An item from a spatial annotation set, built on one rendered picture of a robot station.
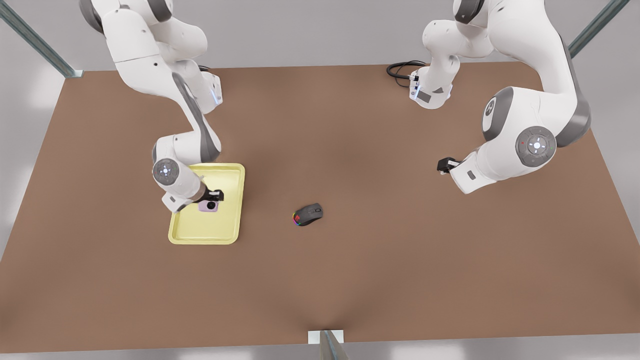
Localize yellow rectangular tray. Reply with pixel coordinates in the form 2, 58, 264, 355
168, 163, 246, 246

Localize black computer mouse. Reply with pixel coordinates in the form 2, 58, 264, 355
292, 202, 324, 228

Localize black cable loop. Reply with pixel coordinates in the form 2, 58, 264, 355
386, 60, 428, 89

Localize silver frame post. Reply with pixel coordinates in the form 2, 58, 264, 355
568, 0, 632, 59
0, 0, 84, 79
307, 329, 350, 360

